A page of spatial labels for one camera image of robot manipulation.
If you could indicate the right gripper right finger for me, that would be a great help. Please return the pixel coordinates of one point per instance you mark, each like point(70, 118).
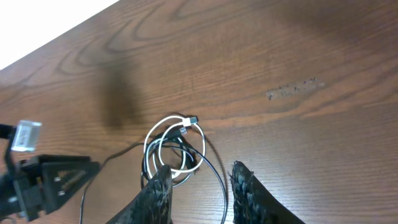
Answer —
point(253, 203)

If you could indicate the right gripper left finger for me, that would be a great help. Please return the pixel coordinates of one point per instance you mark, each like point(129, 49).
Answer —
point(152, 205)

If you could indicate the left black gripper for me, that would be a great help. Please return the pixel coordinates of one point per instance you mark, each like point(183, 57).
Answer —
point(45, 183)

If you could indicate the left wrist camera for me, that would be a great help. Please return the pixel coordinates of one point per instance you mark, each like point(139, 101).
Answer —
point(26, 136)

